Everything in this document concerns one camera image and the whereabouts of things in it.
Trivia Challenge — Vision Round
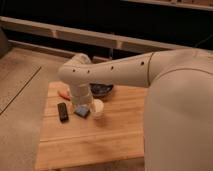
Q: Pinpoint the black rectangular remote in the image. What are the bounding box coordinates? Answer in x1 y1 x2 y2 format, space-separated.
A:
57 103 69 122

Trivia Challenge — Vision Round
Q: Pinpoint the dark blue bowl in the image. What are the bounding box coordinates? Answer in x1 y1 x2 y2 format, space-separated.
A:
90 84 113 98

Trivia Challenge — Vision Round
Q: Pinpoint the wooden table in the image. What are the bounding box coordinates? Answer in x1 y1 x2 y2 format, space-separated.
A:
35 82 147 171

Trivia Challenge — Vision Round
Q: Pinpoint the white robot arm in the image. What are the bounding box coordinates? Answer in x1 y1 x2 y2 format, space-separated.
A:
58 49 213 171

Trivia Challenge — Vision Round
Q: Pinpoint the white ceramic cup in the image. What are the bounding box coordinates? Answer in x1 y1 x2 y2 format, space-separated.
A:
92 99 104 119

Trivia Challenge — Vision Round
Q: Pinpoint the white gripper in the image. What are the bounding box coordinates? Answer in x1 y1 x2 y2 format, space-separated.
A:
70 87 93 105

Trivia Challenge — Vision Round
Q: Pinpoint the blue sponge block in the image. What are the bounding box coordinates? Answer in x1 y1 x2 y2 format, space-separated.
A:
74 105 90 118

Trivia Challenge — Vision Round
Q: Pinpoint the long wooden shelf rail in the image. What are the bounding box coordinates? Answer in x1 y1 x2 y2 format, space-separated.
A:
0 15 213 58

